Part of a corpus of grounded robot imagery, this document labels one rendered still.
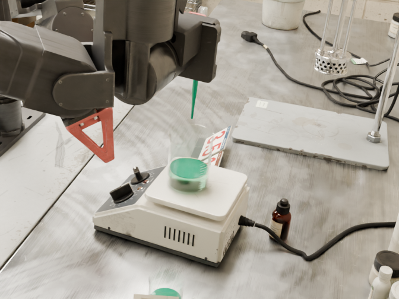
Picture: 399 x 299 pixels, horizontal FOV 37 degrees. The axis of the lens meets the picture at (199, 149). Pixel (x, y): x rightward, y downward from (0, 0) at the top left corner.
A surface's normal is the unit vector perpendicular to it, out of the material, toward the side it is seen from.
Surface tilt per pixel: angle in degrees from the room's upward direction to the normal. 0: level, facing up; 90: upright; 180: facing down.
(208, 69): 89
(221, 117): 0
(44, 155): 0
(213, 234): 90
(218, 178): 0
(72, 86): 90
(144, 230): 90
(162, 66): 63
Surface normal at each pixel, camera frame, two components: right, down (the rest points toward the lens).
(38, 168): 0.08, -0.86
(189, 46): 0.93, 0.26
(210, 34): -0.35, 0.43
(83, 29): 0.53, 0.04
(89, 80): 0.34, 0.50
